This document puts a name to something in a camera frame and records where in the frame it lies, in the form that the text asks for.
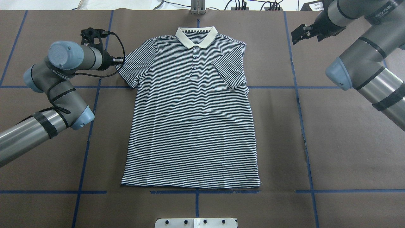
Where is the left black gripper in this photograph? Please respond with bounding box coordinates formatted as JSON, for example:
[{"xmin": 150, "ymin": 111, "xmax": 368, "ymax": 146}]
[{"xmin": 80, "ymin": 28, "xmax": 109, "ymax": 48}]

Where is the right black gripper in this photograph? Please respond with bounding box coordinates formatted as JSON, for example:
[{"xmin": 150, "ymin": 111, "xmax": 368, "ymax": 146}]
[{"xmin": 291, "ymin": 23, "xmax": 326, "ymax": 45}]

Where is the navy white striped polo shirt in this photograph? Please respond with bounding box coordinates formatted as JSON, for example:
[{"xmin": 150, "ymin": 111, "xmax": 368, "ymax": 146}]
[{"xmin": 120, "ymin": 27, "xmax": 261, "ymax": 189}]

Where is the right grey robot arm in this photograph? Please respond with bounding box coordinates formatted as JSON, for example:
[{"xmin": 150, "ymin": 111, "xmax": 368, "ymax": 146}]
[{"xmin": 291, "ymin": 0, "xmax": 405, "ymax": 129}]

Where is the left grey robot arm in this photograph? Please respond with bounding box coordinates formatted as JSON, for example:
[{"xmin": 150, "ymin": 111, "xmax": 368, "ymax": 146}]
[{"xmin": 0, "ymin": 28, "xmax": 114, "ymax": 167}]

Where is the black box with label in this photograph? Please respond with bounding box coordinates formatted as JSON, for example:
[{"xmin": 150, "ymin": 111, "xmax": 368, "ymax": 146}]
[{"xmin": 299, "ymin": 0, "xmax": 324, "ymax": 11}]

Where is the orange black usb hub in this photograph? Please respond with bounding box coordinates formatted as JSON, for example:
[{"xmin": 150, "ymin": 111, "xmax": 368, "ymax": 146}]
[
  {"xmin": 260, "ymin": 0, "xmax": 283, "ymax": 11},
  {"xmin": 227, "ymin": 0, "xmax": 249, "ymax": 11}
]

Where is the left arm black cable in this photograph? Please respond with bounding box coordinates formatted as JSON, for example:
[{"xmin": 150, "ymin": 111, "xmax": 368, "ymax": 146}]
[{"xmin": 66, "ymin": 31, "xmax": 126, "ymax": 78}]

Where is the aluminium frame post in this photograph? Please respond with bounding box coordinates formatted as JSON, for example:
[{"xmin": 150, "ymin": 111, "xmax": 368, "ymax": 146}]
[{"xmin": 190, "ymin": 0, "xmax": 207, "ymax": 15}]

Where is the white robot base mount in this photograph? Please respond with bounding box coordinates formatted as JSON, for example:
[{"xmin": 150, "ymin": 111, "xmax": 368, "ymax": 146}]
[{"xmin": 154, "ymin": 218, "xmax": 238, "ymax": 228}]

